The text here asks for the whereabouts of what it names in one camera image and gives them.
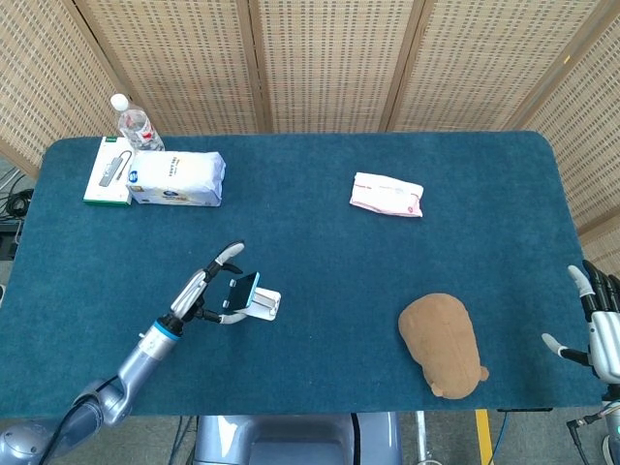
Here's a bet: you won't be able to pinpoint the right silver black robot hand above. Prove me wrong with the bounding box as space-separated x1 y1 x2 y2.
541 260 620 384

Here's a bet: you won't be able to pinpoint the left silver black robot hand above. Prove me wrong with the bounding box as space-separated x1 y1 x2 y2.
169 240 248 326

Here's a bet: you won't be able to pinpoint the black smartphone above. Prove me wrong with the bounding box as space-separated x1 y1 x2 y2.
228 271 262 311

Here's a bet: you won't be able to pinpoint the white folding phone stand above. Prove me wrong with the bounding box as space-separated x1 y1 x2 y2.
244 287 283 323

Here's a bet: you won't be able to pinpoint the white blue tissue pack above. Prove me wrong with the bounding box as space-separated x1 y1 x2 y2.
125 150 227 208

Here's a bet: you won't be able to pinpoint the blue table cloth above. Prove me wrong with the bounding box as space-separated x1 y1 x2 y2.
0 130 606 419

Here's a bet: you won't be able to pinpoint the white green cardboard box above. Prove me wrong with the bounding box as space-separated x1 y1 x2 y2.
82 136 139 207

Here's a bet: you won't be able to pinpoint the brown plush toy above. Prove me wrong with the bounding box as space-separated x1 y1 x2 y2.
397 292 490 401

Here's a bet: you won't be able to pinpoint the clear plastic water bottle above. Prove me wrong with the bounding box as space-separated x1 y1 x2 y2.
109 93 167 153

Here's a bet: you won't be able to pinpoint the grey blue robot torso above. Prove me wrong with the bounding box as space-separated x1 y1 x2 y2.
193 411 403 465

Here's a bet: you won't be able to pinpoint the metal table leg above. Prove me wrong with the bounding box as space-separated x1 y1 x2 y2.
414 411 431 465

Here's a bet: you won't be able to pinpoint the pink tissue pack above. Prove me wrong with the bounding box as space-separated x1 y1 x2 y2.
348 171 425 220

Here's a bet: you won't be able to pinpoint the woven bamboo folding screen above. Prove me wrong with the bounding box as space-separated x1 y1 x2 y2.
0 0 620 277

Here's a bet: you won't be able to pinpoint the blue floor cable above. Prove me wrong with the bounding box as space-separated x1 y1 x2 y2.
498 411 512 465

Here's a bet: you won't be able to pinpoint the black floor cables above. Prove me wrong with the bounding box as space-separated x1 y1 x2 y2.
0 164 35 219

